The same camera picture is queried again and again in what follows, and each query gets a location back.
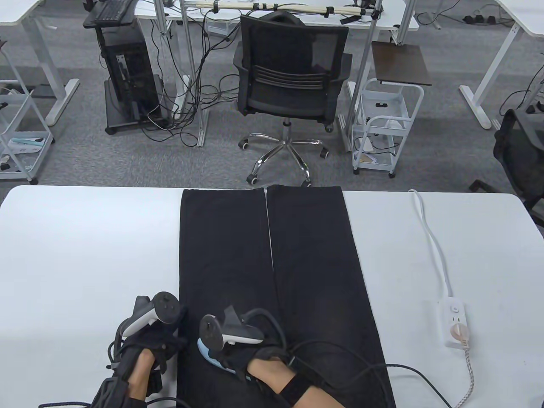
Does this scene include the person's right hand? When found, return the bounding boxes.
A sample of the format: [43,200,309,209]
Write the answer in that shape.
[212,327,298,381]

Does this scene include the person's left hand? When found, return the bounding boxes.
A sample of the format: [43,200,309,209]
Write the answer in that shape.
[117,304,190,375]

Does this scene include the white and black controller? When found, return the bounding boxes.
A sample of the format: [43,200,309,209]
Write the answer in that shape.
[122,292,180,339]
[200,305,265,351]

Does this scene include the light blue electric iron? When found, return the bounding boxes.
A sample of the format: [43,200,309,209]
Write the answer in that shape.
[197,338,252,382]

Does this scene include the black trousers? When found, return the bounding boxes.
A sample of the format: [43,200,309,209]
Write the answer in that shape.
[176,184,397,408]

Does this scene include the braided iron cord with plug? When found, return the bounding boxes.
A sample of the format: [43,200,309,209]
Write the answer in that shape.
[450,324,476,408]

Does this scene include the person's right forearm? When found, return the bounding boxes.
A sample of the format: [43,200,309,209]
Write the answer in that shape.
[246,357,343,408]

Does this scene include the person's left forearm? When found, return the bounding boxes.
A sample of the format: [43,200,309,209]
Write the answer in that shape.
[127,348,156,401]

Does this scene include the white table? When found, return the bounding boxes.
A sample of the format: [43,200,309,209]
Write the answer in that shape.
[0,185,544,408]

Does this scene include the white power strip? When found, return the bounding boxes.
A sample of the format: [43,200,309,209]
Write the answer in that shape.
[438,300,472,350]

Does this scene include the black computer tower on stand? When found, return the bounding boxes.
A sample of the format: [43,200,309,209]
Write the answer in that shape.
[83,0,177,135]

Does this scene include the black mesh office chair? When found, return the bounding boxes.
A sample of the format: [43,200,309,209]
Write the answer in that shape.
[233,11,354,190]

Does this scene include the white desk with white legs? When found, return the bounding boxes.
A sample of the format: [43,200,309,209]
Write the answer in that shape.
[0,0,80,127]
[459,0,544,130]

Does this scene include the dark brown board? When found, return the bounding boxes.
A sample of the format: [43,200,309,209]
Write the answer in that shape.
[371,41,432,86]

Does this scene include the black padded chair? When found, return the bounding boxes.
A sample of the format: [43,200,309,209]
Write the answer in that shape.
[470,108,544,228]

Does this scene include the black keyboard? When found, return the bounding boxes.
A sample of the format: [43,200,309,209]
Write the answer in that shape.
[94,0,133,23]

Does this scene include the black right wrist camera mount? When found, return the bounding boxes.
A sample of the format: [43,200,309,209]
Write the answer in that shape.
[278,357,333,405]

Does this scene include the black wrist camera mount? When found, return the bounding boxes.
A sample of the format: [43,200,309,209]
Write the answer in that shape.
[278,357,333,405]
[91,336,167,408]

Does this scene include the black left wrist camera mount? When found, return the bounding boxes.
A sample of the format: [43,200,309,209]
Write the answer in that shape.
[91,336,167,408]

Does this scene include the black glove cable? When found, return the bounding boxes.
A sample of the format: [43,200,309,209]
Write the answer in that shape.
[38,397,183,408]
[242,308,451,408]

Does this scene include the white power strip cord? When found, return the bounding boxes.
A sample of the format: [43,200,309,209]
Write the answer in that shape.
[407,189,453,298]

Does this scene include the tangle of black floor cables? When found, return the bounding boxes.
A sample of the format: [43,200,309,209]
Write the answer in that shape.
[140,8,243,147]

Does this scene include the white wire trolley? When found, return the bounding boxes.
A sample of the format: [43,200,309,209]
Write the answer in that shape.
[351,78,425,178]
[0,40,55,184]

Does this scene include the white desk with aluminium frame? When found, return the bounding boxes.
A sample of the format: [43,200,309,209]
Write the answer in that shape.
[134,0,419,153]

